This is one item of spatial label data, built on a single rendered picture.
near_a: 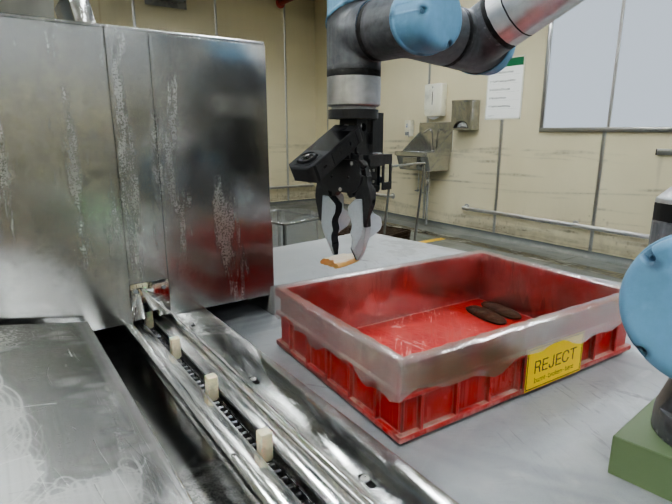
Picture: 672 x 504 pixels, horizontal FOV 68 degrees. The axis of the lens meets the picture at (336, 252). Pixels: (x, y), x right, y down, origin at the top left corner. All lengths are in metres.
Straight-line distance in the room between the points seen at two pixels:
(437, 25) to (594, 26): 4.72
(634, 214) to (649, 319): 4.64
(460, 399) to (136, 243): 0.52
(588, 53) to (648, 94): 0.67
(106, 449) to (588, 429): 0.52
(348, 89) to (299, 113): 7.60
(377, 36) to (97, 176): 0.44
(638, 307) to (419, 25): 0.37
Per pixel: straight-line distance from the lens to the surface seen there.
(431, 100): 6.28
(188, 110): 0.84
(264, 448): 0.53
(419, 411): 0.58
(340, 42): 0.70
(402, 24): 0.62
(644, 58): 5.07
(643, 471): 0.60
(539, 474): 0.59
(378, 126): 0.75
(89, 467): 0.48
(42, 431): 0.53
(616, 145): 5.10
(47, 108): 0.79
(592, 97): 5.22
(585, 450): 0.64
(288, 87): 8.21
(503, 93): 5.75
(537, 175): 5.48
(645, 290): 0.42
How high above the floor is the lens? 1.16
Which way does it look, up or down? 14 degrees down
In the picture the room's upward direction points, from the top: straight up
